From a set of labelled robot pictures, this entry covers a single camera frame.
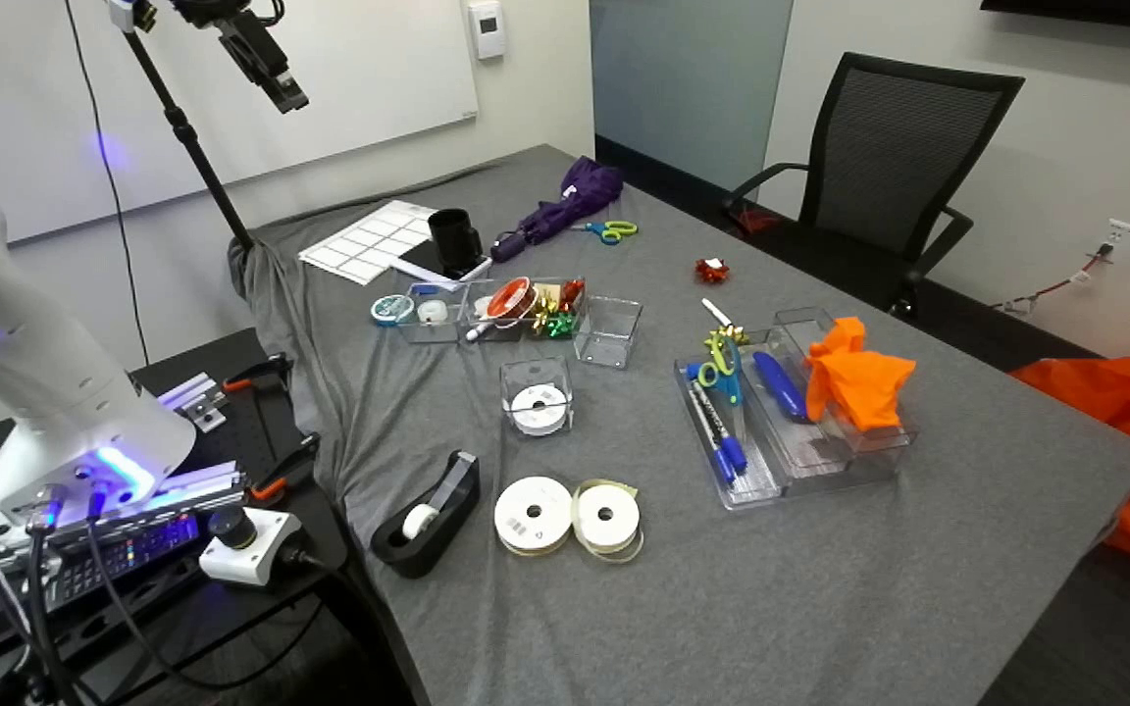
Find red ribbon spool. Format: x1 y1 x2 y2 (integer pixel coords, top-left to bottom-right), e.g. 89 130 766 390
484 273 534 323

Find black office chair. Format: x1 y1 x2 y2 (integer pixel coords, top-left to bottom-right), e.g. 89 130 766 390
781 50 1025 317

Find green gift bow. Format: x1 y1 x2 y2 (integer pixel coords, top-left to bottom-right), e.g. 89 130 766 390
550 314 582 339

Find white ribbon spool in container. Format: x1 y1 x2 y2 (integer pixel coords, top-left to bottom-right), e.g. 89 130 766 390
509 385 571 441

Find clear tray with blue marker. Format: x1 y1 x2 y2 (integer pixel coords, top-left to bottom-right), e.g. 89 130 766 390
743 345 847 481

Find long clear organizer tray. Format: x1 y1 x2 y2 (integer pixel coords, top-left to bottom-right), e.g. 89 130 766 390
401 273 586 345

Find teal tape roll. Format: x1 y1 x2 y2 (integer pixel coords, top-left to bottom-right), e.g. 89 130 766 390
368 293 418 324

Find grey tablecloth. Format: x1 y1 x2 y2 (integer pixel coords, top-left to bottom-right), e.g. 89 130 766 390
245 194 1130 706

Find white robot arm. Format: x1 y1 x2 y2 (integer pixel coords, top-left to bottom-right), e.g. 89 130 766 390
0 217 195 526

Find gold gift bow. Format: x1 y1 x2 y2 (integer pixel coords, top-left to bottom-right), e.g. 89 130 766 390
531 301 562 339

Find black cup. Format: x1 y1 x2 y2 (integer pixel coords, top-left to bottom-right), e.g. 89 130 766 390
429 209 484 262

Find small empty clear container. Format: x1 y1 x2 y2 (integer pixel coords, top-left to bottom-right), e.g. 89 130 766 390
577 297 644 368

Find black camera tripod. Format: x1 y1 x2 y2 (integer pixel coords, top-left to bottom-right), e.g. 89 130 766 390
105 0 252 251

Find blue marker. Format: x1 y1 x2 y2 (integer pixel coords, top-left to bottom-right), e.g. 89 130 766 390
754 348 807 419

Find white label sheet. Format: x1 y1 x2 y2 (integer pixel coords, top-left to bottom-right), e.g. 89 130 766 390
304 200 432 287

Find blue pen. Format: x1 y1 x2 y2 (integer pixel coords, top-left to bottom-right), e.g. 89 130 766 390
690 385 747 485

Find white ribbon spool left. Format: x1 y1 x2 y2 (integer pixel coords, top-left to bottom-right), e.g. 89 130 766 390
491 476 573 557

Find white ribbon spool gold edge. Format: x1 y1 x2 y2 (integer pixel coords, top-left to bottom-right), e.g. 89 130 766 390
573 481 644 560

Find black tape dispenser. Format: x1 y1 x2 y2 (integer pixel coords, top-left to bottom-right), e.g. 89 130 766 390
375 450 479 578

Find green scissors by umbrella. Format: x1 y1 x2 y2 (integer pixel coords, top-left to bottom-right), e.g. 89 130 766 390
586 220 641 249

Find clear tape roll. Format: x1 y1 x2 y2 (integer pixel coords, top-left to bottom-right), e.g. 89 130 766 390
418 301 449 324

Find green yellow scissors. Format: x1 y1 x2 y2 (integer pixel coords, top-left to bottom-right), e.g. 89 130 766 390
694 324 747 407

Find small red bow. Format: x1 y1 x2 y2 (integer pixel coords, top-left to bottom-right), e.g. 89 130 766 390
694 255 730 287

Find white marker on table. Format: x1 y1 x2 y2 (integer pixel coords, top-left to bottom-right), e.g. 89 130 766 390
698 297 734 324

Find purple folded umbrella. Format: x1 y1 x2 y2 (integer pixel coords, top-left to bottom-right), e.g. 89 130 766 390
491 156 626 262

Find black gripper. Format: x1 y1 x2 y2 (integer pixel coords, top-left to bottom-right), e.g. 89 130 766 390
173 0 312 113

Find clear tray with pens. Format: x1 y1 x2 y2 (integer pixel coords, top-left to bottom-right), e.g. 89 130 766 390
675 357 781 511

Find orange cloth in container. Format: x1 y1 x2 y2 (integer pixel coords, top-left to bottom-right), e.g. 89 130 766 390
806 317 916 432

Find clear container with white spool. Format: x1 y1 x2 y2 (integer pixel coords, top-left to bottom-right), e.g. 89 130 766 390
497 361 573 441

